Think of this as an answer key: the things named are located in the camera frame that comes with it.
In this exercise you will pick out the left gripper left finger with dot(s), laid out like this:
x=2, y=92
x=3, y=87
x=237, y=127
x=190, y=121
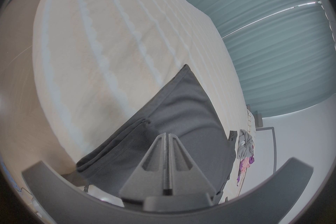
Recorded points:
x=149, y=178

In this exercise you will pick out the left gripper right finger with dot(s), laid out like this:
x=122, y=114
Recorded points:
x=186, y=178

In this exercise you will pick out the black T-shirt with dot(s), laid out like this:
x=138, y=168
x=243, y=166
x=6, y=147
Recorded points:
x=183, y=112

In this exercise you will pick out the pile of clothes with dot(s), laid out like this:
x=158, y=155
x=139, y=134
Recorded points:
x=245, y=165

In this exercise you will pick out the bed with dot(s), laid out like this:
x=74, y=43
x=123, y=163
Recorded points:
x=105, y=47

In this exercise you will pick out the grey garment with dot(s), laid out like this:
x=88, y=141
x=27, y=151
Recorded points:
x=244, y=146

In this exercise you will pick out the white printed pillow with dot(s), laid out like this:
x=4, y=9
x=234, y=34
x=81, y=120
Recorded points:
x=251, y=123

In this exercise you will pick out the grey bedside table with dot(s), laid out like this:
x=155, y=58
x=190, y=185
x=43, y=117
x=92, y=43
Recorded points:
x=259, y=119

